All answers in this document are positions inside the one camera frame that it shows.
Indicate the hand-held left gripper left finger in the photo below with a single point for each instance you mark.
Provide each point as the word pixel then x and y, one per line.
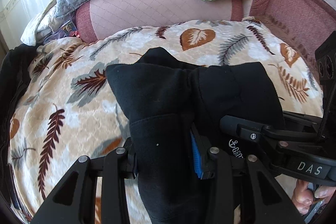
pixel 119 166

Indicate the black jacket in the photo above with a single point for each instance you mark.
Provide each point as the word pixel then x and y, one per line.
pixel 13 77

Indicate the leaf print blanket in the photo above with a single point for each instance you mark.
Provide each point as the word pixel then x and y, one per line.
pixel 65 113

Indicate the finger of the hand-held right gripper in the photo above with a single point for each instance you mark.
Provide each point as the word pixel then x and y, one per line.
pixel 302 117
pixel 244 129

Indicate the small colourful box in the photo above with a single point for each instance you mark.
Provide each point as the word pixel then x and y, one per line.
pixel 68 29

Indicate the white crumpled cloth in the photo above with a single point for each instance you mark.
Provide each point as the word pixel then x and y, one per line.
pixel 39 27

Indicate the black sweatshirt with white print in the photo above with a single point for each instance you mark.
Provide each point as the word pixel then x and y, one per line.
pixel 162 98

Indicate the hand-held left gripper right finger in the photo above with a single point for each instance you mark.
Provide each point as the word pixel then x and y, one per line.
pixel 195 158

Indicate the pink quilted sofa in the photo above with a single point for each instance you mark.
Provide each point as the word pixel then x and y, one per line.
pixel 157 11

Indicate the person's right hand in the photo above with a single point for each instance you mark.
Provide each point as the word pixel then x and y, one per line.
pixel 302 195

